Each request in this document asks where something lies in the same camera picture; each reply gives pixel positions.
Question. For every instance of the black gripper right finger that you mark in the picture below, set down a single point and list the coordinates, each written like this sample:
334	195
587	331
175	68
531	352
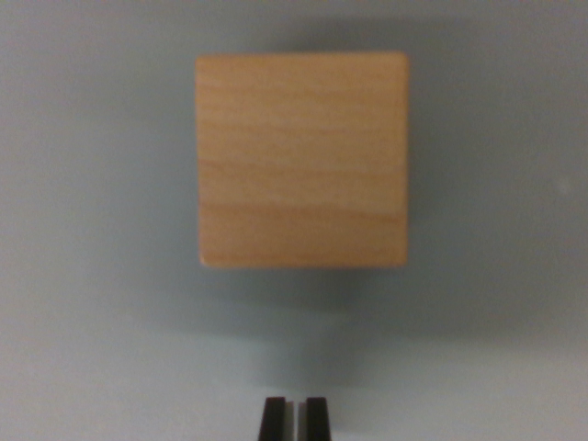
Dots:
318	422

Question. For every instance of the white plastic tray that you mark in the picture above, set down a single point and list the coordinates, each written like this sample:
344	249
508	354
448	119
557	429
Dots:
496	138

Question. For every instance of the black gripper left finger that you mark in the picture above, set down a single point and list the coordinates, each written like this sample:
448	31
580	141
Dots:
274	422

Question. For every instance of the light wooden cube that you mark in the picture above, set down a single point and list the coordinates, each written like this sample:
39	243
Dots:
302	161

